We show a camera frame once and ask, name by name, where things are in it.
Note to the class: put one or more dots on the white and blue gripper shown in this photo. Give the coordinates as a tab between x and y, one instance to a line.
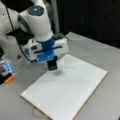
47	50

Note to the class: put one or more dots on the black whiteboard eraser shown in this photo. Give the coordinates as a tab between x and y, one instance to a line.
52	65

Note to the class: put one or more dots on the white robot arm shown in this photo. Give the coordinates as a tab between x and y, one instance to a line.
36	20

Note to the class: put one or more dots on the orange small object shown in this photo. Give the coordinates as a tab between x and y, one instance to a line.
9	79

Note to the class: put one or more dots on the white whiteboard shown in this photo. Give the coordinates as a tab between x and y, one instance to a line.
62	93

